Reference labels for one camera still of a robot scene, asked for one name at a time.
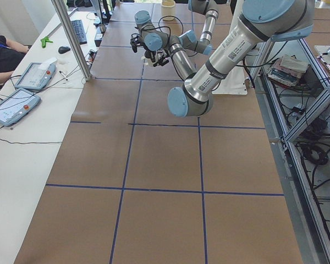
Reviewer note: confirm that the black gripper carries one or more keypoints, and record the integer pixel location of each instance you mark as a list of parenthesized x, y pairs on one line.
[(160, 59), (134, 42)]

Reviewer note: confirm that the white ribbed HOME mug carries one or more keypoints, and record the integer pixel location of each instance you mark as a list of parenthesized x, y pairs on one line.
[(151, 61)]

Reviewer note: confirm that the cream white bin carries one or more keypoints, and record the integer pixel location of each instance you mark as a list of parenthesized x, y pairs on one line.
[(168, 10)]

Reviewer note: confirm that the black keyboard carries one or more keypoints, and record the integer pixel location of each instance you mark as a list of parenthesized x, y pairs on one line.
[(78, 28)]

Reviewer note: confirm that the black computer mouse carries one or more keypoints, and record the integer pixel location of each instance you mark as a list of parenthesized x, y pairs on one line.
[(63, 49)]

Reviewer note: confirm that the black marker pen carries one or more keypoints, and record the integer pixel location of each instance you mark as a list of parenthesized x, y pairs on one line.
[(63, 75)]

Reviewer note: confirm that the green plastic clamp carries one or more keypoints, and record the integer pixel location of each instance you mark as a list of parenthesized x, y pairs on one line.
[(45, 41)]

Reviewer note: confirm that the far teach pendant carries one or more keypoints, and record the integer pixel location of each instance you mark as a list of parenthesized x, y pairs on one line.
[(36, 76)]

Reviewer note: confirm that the teach pendant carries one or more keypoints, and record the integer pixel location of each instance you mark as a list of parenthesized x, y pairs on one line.
[(17, 105), (36, 76)]

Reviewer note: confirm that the stack of books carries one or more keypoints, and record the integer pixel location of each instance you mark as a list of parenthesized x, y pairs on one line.
[(287, 70)]

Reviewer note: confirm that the near teach pendant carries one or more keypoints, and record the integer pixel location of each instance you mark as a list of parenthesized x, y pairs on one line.
[(17, 105)]

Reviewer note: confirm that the seated person in black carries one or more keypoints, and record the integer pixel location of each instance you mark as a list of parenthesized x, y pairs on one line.
[(11, 54)]

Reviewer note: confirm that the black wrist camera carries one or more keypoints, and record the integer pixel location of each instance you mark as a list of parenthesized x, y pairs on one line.
[(135, 42)]

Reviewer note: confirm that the aluminium frame post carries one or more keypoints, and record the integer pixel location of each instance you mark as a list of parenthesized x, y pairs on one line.
[(71, 36)]

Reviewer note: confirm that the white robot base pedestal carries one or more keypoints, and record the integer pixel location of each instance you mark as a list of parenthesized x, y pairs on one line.
[(234, 83)]

